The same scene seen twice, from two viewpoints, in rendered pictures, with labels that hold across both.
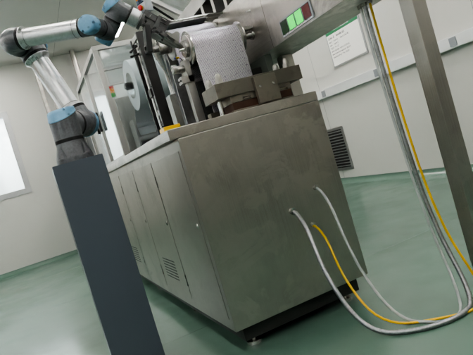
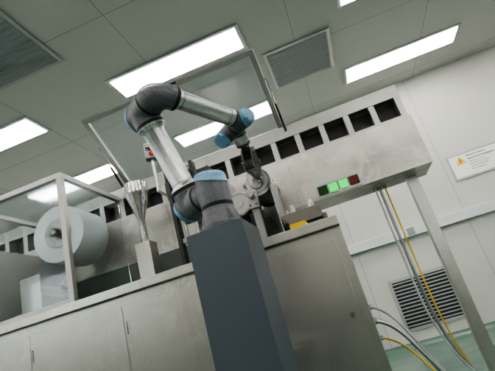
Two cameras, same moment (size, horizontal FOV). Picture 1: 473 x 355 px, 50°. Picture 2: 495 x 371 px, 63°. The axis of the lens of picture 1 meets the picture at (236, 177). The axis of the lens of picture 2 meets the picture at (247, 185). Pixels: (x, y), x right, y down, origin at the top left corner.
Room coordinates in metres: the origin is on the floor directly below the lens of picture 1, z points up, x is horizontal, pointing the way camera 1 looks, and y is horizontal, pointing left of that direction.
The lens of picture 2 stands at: (1.28, 1.70, 0.55)
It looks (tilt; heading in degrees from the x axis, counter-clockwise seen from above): 20 degrees up; 303
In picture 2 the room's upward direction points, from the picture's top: 16 degrees counter-clockwise
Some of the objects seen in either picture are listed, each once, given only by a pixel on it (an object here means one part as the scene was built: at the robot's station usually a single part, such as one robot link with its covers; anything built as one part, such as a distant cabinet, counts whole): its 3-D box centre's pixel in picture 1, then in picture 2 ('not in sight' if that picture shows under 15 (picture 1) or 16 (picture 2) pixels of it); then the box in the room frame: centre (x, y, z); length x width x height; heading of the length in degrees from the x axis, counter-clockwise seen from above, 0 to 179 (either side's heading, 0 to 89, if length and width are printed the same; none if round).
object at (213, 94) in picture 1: (252, 85); (309, 222); (2.17, -0.18, 1.00); 0.40 x 0.16 x 0.06; 112
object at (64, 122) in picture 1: (65, 123); (211, 189); (2.12, 0.62, 1.07); 0.13 x 0.12 x 0.14; 165
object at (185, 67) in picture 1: (190, 95); (258, 218); (2.29, 0.09, 1.05); 0.06 x 0.05 x 0.31; 112
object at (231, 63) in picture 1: (226, 70); (280, 209); (2.26, -0.09, 1.11); 0.23 x 0.01 x 0.18; 112
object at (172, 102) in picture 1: (173, 92); (145, 241); (2.98, 0.21, 1.19); 0.14 x 0.14 x 0.57
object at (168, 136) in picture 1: (168, 149); (112, 306); (3.16, 0.36, 0.88); 2.52 x 0.66 x 0.04; 22
